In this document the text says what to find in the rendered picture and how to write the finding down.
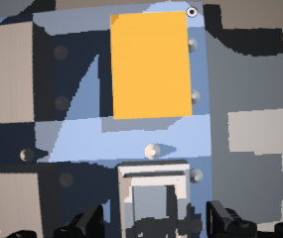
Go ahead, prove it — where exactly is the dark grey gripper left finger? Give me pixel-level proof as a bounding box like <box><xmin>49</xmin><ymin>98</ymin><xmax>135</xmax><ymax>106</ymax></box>
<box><xmin>5</xmin><ymin>205</ymin><xmax>105</xmax><ymax>238</ymax></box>

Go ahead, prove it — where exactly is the orange rectangular block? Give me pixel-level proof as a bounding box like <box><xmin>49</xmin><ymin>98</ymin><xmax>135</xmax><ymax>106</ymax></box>
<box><xmin>110</xmin><ymin>11</ymin><xmax>192</xmax><ymax>119</ymax></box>

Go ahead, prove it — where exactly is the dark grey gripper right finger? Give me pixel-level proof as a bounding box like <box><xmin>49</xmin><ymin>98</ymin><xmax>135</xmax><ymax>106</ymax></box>
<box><xmin>206</xmin><ymin>200</ymin><xmax>283</xmax><ymax>238</ymax></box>

